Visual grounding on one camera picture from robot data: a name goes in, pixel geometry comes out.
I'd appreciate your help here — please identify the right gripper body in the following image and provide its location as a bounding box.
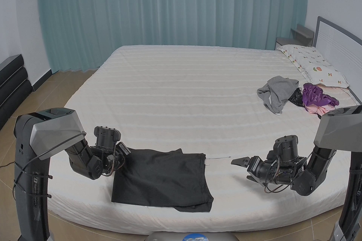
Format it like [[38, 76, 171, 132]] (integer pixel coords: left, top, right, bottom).
[[246, 162, 279, 187]]

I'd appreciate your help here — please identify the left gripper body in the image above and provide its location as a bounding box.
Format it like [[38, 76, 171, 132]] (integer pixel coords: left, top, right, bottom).
[[110, 151, 126, 170]]

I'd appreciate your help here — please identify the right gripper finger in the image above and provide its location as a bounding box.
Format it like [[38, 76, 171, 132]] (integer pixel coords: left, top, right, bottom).
[[231, 157, 250, 167]]

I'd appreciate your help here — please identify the black T-shirt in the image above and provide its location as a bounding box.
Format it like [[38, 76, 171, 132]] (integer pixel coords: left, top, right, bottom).
[[111, 148, 231, 213]]

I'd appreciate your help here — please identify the bed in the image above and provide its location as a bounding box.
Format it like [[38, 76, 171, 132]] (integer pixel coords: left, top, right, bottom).
[[47, 16, 362, 235]]

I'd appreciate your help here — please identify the pink garment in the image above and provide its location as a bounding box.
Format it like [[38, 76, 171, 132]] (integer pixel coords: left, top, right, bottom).
[[305, 104, 334, 116]]

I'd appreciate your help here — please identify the black shiny garment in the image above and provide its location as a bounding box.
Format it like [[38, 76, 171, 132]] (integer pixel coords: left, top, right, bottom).
[[288, 88, 304, 107]]

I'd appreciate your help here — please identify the grey garment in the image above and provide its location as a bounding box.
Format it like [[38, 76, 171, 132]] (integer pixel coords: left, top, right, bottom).
[[257, 75, 300, 116]]

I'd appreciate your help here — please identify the purple satin garment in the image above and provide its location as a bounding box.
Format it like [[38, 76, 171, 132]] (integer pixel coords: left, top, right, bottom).
[[302, 82, 339, 108]]

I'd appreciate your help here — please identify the white printed pillow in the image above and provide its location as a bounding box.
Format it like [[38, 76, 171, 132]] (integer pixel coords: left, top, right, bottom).
[[277, 44, 350, 89]]

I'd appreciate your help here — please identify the black chest of drawers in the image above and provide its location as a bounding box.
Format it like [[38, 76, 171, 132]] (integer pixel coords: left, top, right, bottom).
[[0, 54, 35, 130]]

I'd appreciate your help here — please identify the grey bedside table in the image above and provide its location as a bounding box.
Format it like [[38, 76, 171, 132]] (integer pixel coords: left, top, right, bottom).
[[276, 23, 315, 50]]

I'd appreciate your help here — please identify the blue-green curtain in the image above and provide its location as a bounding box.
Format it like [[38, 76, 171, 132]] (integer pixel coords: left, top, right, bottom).
[[37, 0, 309, 72]]

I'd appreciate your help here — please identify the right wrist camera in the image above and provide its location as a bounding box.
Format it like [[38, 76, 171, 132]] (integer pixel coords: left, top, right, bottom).
[[248, 156, 262, 176]]

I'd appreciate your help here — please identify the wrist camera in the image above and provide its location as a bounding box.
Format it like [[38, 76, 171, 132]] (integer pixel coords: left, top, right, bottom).
[[117, 142, 131, 156], [248, 156, 262, 176]]

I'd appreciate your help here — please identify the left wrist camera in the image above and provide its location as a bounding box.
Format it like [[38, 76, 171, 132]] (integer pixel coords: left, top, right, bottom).
[[117, 142, 131, 156]]

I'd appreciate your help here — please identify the black cable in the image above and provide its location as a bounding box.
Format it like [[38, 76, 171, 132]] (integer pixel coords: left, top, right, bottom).
[[14, 133, 87, 201]]

